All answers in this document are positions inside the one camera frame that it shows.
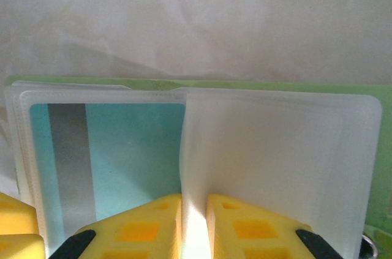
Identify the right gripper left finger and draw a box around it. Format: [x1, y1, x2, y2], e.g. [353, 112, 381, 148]
[45, 193, 184, 259]

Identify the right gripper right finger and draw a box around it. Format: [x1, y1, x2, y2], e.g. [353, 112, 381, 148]
[206, 193, 344, 259]

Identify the teal card with grey stripe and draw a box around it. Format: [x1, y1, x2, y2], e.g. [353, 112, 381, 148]
[29, 102, 187, 243]

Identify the green card holder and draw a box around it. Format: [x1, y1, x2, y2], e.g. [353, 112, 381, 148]
[4, 74, 392, 259]

